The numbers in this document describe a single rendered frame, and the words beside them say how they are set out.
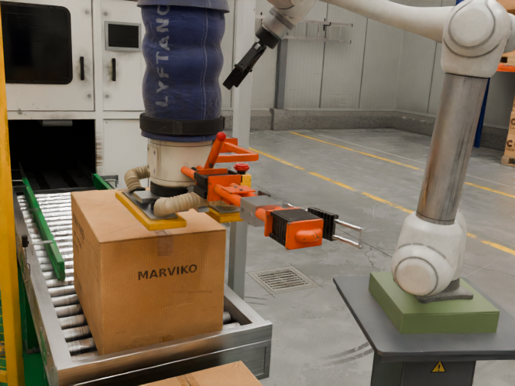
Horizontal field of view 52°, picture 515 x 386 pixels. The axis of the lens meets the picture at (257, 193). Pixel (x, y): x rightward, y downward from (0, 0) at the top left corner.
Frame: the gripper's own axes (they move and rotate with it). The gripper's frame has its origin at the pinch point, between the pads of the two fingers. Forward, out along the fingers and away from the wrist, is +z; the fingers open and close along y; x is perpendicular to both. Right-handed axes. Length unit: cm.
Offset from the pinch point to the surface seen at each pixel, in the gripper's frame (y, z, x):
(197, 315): -19, 63, -39
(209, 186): -58, 13, -17
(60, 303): 2, 108, 1
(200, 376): -35, 70, -50
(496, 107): 926, -158, -337
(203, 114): -38.9, 5.1, -3.3
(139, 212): -45, 35, -6
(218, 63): -35.0, -7.0, 2.1
